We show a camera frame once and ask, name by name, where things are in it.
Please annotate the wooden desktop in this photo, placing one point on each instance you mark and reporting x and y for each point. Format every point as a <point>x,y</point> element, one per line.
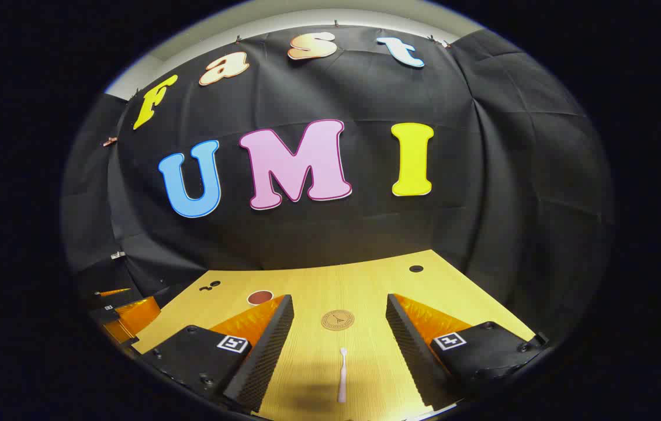
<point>365,280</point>

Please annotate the silver cloth clip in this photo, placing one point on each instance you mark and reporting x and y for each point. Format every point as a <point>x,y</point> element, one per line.
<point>117,255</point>

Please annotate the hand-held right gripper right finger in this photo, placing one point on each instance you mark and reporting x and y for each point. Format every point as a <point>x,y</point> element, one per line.
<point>409,351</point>

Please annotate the pale pink toothbrush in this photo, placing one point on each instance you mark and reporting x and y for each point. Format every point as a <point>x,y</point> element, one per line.
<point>342,380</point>

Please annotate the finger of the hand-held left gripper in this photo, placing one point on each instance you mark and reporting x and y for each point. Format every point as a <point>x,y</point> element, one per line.
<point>99,313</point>
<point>137,313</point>

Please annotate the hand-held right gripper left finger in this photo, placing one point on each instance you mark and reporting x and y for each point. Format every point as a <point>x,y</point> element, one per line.
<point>266,356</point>

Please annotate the black backdrop cloth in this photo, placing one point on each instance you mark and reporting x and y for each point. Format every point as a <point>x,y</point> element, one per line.
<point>365,234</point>

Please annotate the round cork coaster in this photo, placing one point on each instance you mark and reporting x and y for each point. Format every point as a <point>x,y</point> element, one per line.
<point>338,320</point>

